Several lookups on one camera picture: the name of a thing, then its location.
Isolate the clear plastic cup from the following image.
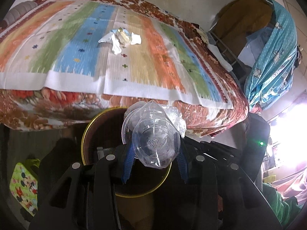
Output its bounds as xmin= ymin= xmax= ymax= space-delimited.
xmin=121 ymin=100 xmax=181 ymax=169

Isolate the yellow wrapper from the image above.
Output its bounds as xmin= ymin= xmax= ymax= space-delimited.
xmin=113 ymin=28 xmax=132 ymax=46

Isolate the white tissue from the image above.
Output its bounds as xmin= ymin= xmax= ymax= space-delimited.
xmin=98 ymin=31 xmax=122 ymax=55

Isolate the clear plastic bag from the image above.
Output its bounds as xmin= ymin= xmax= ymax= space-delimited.
xmin=161 ymin=105 xmax=187 ymax=138

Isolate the brown gold-rimmed trash bin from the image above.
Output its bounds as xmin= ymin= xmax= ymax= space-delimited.
xmin=81 ymin=108 xmax=171 ymax=198

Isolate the green sleeve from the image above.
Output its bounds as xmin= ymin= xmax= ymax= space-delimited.
xmin=262 ymin=183 xmax=301 ymax=229

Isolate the red floral blanket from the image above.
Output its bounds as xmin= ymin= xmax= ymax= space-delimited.
xmin=1 ymin=0 xmax=249 ymax=136

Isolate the metal clothes rack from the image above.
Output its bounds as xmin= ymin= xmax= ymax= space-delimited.
xmin=207 ymin=18 xmax=251 ymax=87

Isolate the white folded cloth on rack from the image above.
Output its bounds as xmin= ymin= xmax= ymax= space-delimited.
xmin=207 ymin=44 xmax=233 ymax=72

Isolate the blue patterned hanging cloth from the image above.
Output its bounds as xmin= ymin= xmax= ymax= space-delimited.
xmin=244 ymin=0 xmax=298 ymax=111

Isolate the Mickey Mouse green stool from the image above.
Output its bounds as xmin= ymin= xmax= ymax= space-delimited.
xmin=9 ymin=159 xmax=40 ymax=216

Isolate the striped colourful bed cover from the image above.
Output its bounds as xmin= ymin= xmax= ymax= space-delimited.
xmin=1 ymin=0 xmax=234 ymax=109

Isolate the mustard yellow hanging garment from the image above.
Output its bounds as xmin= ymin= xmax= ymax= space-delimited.
xmin=212 ymin=0 xmax=273 ymax=56

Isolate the grey striped bolster pillow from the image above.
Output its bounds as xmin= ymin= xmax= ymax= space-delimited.
xmin=1 ymin=1 xmax=38 ymax=30

